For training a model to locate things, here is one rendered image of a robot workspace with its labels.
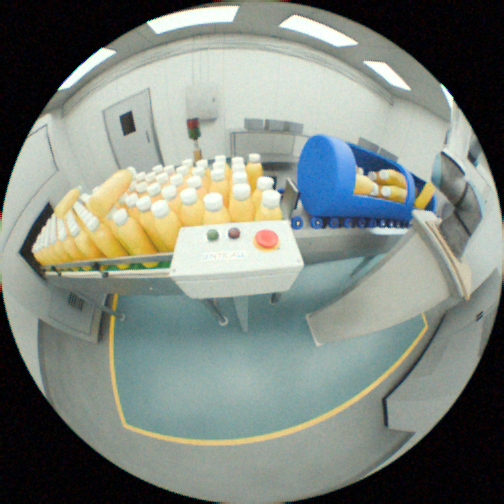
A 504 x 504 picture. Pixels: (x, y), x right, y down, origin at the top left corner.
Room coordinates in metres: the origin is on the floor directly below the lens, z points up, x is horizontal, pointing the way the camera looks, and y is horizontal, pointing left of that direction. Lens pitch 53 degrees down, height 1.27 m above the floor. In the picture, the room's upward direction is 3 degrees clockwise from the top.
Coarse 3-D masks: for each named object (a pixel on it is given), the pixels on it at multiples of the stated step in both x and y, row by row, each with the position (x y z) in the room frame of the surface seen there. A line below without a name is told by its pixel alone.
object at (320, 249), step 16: (304, 224) 0.40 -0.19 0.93; (304, 240) 0.35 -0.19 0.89; (320, 240) 0.36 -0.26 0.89; (336, 240) 0.37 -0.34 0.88; (352, 240) 0.38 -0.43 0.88; (368, 240) 0.40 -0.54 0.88; (384, 240) 0.42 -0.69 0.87; (304, 256) 0.35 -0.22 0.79; (320, 256) 0.38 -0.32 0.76; (336, 256) 0.40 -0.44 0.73; (352, 256) 0.45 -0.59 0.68
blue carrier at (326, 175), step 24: (312, 144) 0.52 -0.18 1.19; (336, 144) 0.41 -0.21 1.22; (312, 168) 0.48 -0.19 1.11; (336, 168) 0.36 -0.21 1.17; (384, 168) 0.66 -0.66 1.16; (312, 192) 0.44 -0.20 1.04; (336, 192) 0.33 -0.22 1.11; (408, 192) 0.42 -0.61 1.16; (336, 216) 0.38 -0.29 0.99; (360, 216) 0.39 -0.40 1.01; (384, 216) 0.39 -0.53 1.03; (408, 216) 0.41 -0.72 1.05
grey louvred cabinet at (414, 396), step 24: (480, 288) -0.22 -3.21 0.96; (456, 312) -0.28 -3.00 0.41; (480, 312) -0.42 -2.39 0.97; (456, 336) -0.49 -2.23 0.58; (480, 336) -0.57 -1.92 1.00; (432, 360) -0.57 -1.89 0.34; (456, 360) -0.62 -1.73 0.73; (408, 384) -0.67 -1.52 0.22; (432, 384) -0.69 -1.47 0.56; (456, 384) -0.71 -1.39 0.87; (384, 408) -0.90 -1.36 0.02; (408, 408) -0.86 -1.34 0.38; (432, 408) -0.88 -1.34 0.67
